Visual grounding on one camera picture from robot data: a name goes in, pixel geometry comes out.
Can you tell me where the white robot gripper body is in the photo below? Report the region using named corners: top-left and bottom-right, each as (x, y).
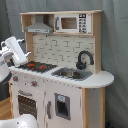
top-left (1, 36), bottom-right (31, 67)

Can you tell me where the white toy oven door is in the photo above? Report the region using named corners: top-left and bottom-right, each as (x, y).
top-left (15, 88), bottom-right (44, 128)

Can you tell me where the white toy microwave door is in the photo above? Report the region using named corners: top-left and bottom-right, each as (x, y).
top-left (55, 14), bottom-right (79, 33)

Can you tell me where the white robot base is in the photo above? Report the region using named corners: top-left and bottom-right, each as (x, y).
top-left (0, 114), bottom-right (39, 128)

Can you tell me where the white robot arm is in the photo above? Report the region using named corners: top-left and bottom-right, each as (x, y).
top-left (0, 36), bottom-right (30, 84)

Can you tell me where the wooden toy kitchen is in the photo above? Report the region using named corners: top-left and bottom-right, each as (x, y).
top-left (10, 10), bottom-right (114, 128)

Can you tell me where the black toy stovetop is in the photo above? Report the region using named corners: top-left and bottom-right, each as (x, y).
top-left (20, 61), bottom-right (56, 73)

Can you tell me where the left red stove knob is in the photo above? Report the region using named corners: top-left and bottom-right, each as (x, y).
top-left (12, 76), bottom-right (19, 83)

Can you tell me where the red stove knob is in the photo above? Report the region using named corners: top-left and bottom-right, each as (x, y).
top-left (31, 81), bottom-right (37, 87)
top-left (12, 76), bottom-right (19, 83)

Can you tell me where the grey range hood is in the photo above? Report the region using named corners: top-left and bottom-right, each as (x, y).
top-left (25, 15), bottom-right (53, 34)

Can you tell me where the right red stove knob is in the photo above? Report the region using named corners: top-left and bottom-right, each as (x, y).
top-left (31, 81), bottom-right (37, 87)

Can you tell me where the metal toy sink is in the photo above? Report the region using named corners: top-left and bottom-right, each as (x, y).
top-left (52, 67), bottom-right (92, 81)

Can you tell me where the black toy faucet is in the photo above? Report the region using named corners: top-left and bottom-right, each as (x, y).
top-left (76, 50), bottom-right (94, 70)

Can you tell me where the grey ice dispenser panel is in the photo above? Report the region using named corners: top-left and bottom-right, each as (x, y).
top-left (55, 93), bottom-right (71, 120)

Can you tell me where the grey cabinet door handle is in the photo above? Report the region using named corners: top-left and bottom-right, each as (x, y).
top-left (47, 101), bottom-right (51, 119)

